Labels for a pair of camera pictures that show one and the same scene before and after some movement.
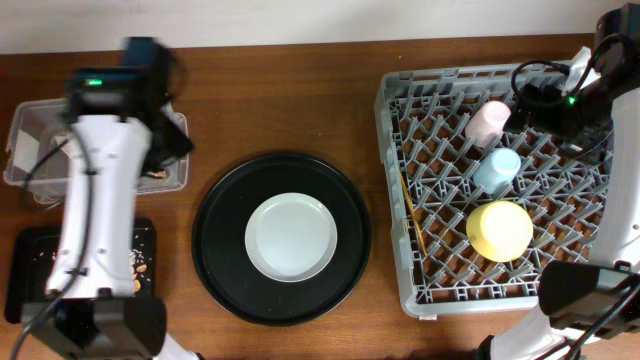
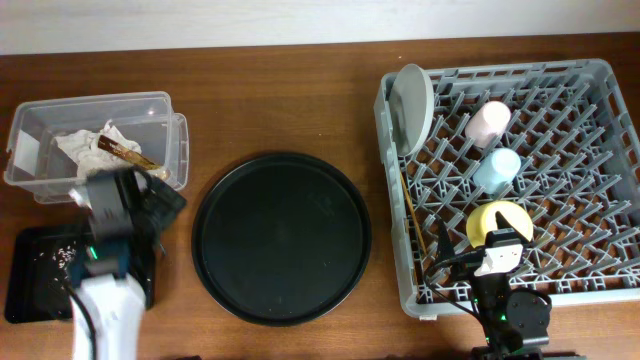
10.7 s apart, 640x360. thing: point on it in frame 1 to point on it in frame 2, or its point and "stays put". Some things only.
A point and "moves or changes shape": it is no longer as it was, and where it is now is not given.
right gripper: x=544 y=98 to x=446 y=251
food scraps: x=140 y=260 moves or changes shape
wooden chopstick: x=415 y=219 stays put
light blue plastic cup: x=496 y=170 stays put
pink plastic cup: x=485 y=126 stays put
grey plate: x=291 y=237 to x=412 y=107
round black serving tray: x=221 y=254 stays put
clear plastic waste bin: x=39 y=152 stays put
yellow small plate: x=499 y=231 stays put
